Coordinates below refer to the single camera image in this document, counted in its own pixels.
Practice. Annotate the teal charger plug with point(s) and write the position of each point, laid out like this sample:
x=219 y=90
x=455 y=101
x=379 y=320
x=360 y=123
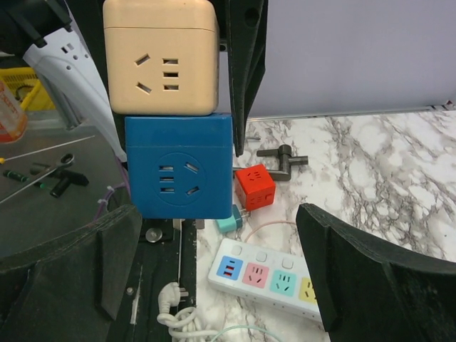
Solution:
x=234 y=222

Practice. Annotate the orange bottle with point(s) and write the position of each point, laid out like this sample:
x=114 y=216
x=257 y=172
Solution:
x=13 y=118

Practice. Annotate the beige cube plug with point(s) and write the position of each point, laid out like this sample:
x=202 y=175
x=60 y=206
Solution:
x=162 y=57

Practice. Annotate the red cube plug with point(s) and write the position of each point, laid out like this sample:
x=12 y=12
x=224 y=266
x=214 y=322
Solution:
x=254 y=187

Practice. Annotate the yellow plastic crate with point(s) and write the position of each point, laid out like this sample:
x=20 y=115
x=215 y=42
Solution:
x=27 y=89

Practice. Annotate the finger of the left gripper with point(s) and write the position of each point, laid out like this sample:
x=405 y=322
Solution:
x=246 y=26
x=88 y=15

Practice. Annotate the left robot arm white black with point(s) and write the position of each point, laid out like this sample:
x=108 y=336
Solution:
x=45 y=35

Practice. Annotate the blue cube plug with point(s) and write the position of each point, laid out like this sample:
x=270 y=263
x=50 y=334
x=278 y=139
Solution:
x=180 y=167

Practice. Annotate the white power strip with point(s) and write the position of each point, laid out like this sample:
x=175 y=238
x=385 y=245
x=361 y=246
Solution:
x=276 y=279

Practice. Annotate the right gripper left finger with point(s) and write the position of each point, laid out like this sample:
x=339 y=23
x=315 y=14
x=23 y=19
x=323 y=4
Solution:
x=70 y=288

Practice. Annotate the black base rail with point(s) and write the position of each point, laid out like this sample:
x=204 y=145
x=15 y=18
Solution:
x=165 y=254

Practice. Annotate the black hex key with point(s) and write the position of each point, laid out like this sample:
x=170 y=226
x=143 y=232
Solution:
x=286 y=161

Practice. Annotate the silver wrench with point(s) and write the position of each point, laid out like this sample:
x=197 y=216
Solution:
x=64 y=162

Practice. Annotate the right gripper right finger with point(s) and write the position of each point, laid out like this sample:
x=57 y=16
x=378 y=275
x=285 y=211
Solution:
x=369 y=289

